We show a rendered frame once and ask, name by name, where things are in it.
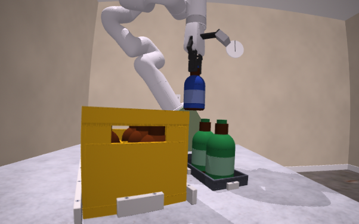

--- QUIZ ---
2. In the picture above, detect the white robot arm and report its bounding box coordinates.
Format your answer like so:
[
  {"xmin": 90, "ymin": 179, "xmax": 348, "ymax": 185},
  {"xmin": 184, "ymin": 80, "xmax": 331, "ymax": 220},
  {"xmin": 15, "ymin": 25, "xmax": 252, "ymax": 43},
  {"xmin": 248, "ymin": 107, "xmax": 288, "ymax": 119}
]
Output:
[{"xmin": 101, "ymin": 0, "xmax": 231, "ymax": 111}]

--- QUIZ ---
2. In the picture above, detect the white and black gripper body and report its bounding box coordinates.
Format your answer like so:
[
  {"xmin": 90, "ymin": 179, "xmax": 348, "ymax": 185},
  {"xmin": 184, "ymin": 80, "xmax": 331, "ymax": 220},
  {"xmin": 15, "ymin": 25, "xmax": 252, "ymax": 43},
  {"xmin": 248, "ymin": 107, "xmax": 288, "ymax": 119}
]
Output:
[{"xmin": 184, "ymin": 21, "xmax": 206, "ymax": 56}]

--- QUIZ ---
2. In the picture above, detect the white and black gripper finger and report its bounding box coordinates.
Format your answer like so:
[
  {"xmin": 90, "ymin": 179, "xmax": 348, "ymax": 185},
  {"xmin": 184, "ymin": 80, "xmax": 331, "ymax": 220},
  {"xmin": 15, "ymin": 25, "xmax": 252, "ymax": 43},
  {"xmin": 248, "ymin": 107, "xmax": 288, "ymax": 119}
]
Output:
[
  {"xmin": 197, "ymin": 54, "xmax": 203, "ymax": 74},
  {"xmin": 187, "ymin": 36, "xmax": 198, "ymax": 72}
]

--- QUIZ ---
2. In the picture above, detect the green bottle with pale green label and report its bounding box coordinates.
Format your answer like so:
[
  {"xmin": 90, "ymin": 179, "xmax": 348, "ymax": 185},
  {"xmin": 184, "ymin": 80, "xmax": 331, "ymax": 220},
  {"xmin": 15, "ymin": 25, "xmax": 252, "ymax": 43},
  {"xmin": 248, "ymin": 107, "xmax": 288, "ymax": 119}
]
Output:
[
  {"xmin": 191, "ymin": 119, "xmax": 214, "ymax": 173},
  {"xmin": 205, "ymin": 120, "xmax": 236, "ymax": 179}
]

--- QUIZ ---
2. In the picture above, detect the blue bottle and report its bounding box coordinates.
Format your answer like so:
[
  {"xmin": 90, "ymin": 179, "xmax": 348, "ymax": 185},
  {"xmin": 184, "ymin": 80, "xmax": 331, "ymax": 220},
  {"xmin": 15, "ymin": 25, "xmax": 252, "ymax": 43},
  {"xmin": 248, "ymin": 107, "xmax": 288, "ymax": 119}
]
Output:
[{"xmin": 183, "ymin": 66, "xmax": 205, "ymax": 111}]

